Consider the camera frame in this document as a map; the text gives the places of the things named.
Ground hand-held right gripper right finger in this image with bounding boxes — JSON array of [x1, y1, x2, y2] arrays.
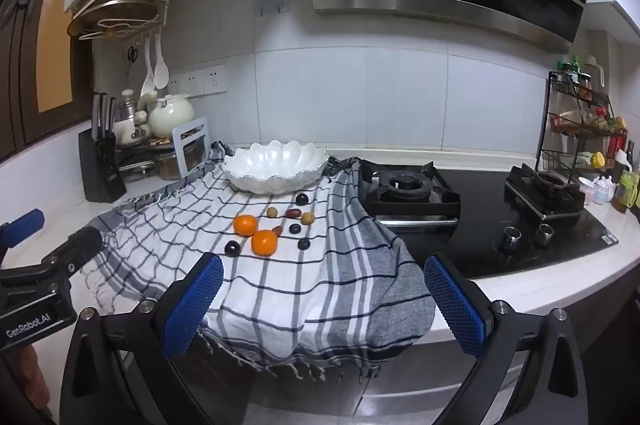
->
[[424, 252, 588, 425]]

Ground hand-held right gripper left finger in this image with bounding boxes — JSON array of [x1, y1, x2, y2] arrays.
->
[[60, 252, 226, 425]]

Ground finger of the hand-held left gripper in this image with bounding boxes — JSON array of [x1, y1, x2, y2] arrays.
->
[[0, 226, 104, 306], [0, 209, 46, 263]]

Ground orange tangerine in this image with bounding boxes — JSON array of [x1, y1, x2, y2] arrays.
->
[[233, 214, 259, 237], [251, 229, 279, 257]]

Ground white scalloped bowl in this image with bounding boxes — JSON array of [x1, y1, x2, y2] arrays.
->
[[222, 141, 330, 195]]

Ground person's left hand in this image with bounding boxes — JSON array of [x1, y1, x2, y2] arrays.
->
[[10, 345, 53, 413]]

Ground black knife block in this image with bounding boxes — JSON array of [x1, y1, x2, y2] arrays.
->
[[78, 128, 127, 204]]

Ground black glass gas stove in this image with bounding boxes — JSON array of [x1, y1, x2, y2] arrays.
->
[[357, 160, 620, 281]]

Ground grey white checked cloth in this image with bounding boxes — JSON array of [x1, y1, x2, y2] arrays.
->
[[82, 140, 436, 381]]

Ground steel corner shelf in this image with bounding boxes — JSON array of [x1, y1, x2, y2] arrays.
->
[[115, 135, 181, 183]]

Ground glass jar brown contents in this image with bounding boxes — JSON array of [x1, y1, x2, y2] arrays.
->
[[155, 140, 207, 181]]

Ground white ceramic pot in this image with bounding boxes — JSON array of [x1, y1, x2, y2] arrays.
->
[[116, 112, 151, 145]]

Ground white plastic stand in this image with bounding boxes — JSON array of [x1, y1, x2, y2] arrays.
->
[[172, 116, 210, 178]]

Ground steel pot with lid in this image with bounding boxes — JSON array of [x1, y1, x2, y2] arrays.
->
[[114, 89, 143, 126]]

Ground cream ceramic teapot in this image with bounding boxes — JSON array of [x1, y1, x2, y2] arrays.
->
[[148, 94, 195, 140]]

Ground small white seasoning jars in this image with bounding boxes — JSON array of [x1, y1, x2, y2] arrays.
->
[[577, 175, 617, 206]]

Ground white rice paddle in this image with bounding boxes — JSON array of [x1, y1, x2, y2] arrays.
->
[[152, 32, 170, 90]]

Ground green plastic container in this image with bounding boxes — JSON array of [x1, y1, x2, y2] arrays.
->
[[612, 170, 640, 213]]

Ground group of seasoning bottles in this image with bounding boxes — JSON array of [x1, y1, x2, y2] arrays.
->
[[557, 54, 630, 166]]

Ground black wire spice rack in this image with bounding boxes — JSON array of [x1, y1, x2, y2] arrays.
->
[[535, 70, 631, 186]]

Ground white metal wall rack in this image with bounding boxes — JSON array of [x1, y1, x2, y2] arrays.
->
[[67, 0, 175, 43]]

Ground grey wall hook strip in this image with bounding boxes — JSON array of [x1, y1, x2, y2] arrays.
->
[[255, 0, 292, 16]]

